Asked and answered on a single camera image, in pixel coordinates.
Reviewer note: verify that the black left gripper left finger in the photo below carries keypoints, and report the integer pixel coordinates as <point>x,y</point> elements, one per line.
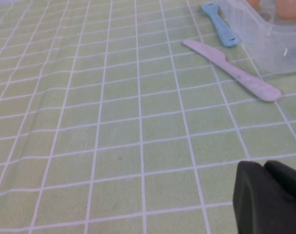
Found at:
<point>255,207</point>

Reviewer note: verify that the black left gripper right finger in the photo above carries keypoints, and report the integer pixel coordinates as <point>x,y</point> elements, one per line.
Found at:
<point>286,180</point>

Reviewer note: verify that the green checked tablecloth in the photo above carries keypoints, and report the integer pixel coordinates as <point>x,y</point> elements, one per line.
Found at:
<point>89,122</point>

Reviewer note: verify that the pale pink plastic knife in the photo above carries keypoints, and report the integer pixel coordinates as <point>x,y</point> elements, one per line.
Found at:
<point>235,72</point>

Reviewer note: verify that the clear plastic egg box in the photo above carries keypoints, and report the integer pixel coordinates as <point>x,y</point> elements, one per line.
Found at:
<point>272,46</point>

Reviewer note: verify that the light blue plastic utensil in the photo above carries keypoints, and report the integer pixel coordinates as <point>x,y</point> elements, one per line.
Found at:
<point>223,30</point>

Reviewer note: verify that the peach plastic egg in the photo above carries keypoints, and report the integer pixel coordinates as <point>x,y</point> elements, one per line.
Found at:
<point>288,9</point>
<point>253,2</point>

